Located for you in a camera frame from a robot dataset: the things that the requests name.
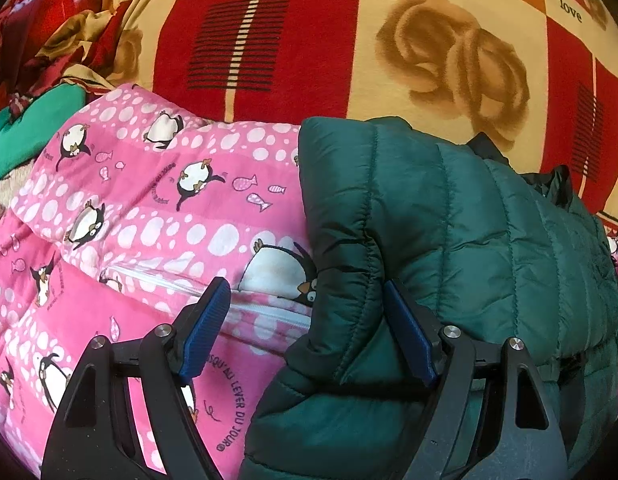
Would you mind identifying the green cloth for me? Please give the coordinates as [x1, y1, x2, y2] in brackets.
[0, 82, 87, 186]

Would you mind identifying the dark green puffer jacket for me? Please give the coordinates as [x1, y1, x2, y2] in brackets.
[241, 116, 618, 480]

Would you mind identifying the pink penguin print quilt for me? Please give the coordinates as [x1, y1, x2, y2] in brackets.
[0, 84, 321, 480]

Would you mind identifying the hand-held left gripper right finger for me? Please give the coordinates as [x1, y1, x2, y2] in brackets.
[384, 279, 570, 480]

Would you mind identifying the red floral blanket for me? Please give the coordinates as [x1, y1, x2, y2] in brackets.
[0, 0, 140, 121]

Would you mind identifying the rose print checked blanket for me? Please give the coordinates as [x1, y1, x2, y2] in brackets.
[101, 0, 618, 216]

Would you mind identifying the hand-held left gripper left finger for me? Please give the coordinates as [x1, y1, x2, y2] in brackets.
[40, 276, 232, 480]

